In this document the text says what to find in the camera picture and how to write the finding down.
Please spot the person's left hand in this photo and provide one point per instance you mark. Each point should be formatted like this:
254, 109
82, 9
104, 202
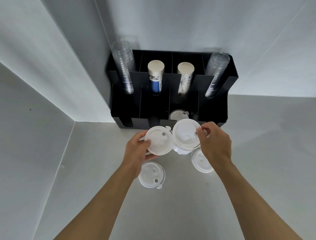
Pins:
133, 154

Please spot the person's right hand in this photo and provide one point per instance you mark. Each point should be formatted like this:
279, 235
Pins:
217, 145

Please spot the person's left thumb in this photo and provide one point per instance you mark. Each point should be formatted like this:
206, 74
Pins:
144, 145

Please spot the person's right thumb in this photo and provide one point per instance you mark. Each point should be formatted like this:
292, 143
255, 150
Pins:
200, 136

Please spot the white plastic cup lid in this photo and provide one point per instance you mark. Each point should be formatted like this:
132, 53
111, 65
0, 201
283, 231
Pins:
184, 151
201, 162
159, 142
150, 176
185, 134
177, 115

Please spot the person's left forearm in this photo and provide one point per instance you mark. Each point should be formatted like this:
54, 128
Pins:
98, 207

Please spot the person's right forearm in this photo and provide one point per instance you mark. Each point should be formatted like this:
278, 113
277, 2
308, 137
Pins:
256, 205

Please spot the black cup and lid organizer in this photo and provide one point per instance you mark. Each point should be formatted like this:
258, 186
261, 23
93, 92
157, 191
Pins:
148, 108

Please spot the stack of patterned white paper cups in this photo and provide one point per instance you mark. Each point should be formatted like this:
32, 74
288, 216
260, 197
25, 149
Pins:
184, 79

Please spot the stack of clear plastic cups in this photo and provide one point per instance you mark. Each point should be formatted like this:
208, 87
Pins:
215, 74
123, 66

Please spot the stack of blue paper cups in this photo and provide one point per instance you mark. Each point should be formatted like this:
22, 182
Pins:
155, 76

